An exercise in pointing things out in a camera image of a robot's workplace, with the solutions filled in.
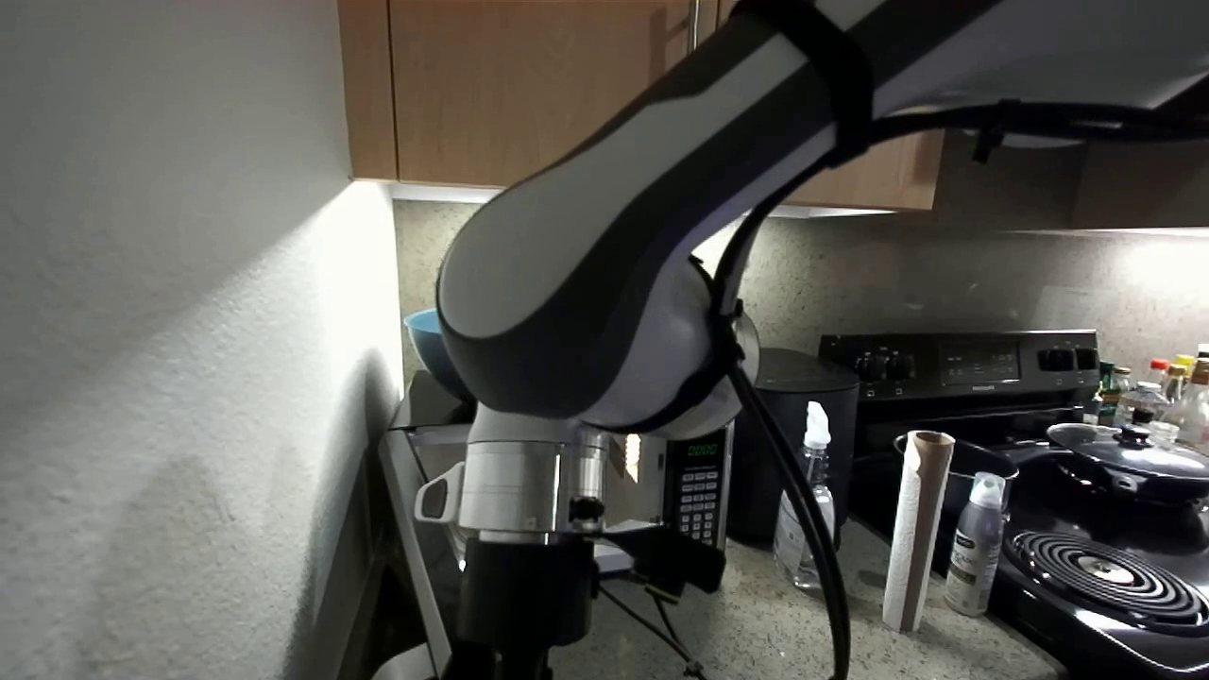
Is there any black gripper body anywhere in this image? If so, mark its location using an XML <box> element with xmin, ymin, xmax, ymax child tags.
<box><xmin>446</xmin><ymin>536</ymin><xmax>596</xmax><ymax>680</ymax></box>

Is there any black microwave door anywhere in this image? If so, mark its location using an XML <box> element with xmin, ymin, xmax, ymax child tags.
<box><xmin>378</xmin><ymin>430</ymin><xmax>457</xmax><ymax>680</ymax></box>

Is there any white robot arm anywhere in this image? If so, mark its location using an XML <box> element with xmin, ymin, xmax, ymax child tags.
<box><xmin>433</xmin><ymin>0</ymin><xmax>1209</xmax><ymax>680</ymax></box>

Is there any silver microwave oven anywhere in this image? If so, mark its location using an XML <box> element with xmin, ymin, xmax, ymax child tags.
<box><xmin>411</xmin><ymin>410</ymin><xmax>728</xmax><ymax>590</ymax></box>

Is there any clear spray bottle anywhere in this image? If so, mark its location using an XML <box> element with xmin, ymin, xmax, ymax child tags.
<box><xmin>772</xmin><ymin>399</ymin><xmax>840</xmax><ymax>595</ymax></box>

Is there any blue mixing bowl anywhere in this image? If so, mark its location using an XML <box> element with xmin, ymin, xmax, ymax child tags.
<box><xmin>406</xmin><ymin>309</ymin><xmax>450</xmax><ymax>377</ymax></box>

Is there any black air fryer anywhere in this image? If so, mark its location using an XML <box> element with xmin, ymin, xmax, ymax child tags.
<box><xmin>724</xmin><ymin>347</ymin><xmax>858</xmax><ymax>547</ymax></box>

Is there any paper towel roll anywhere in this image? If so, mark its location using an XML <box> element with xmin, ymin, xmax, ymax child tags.
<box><xmin>882</xmin><ymin>430</ymin><xmax>957</xmax><ymax>635</ymax></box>

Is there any small white bottle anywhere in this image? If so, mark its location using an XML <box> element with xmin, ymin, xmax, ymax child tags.
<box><xmin>946</xmin><ymin>473</ymin><xmax>1004</xmax><ymax>618</ymax></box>

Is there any wooden upper cabinet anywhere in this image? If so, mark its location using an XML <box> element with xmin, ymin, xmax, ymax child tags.
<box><xmin>331</xmin><ymin>0</ymin><xmax>949</xmax><ymax>215</ymax></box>

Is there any black electric stove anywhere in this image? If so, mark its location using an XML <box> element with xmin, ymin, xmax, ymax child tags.
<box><xmin>821</xmin><ymin>329</ymin><xmax>1209</xmax><ymax>680</ymax></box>

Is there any black pot with lid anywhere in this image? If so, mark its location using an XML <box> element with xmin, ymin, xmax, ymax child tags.
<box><xmin>1004</xmin><ymin>424</ymin><xmax>1209</xmax><ymax>531</ymax></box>

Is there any condiment bottles cluster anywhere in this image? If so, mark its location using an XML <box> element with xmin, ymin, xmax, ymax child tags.
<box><xmin>1093</xmin><ymin>344</ymin><xmax>1209</xmax><ymax>449</ymax></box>

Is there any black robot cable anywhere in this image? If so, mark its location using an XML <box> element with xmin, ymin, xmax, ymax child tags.
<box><xmin>702</xmin><ymin>98</ymin><xmax>1209</xmax><ymax>680</ymax></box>

